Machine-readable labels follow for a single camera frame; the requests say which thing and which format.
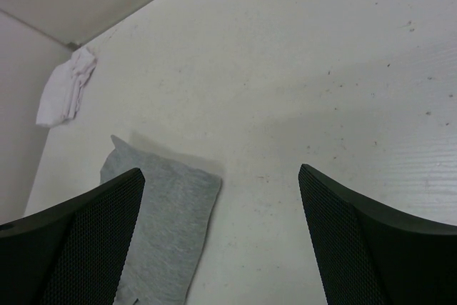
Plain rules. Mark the grey tank top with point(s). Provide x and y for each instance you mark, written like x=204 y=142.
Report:
x=171 y=228

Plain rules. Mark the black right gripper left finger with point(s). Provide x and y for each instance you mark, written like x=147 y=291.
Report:
x=75 y=251

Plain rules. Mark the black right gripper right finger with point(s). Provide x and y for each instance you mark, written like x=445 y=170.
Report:
x=370 y=253

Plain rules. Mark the folded white tank top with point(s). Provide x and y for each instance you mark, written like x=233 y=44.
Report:
x=62 y=94

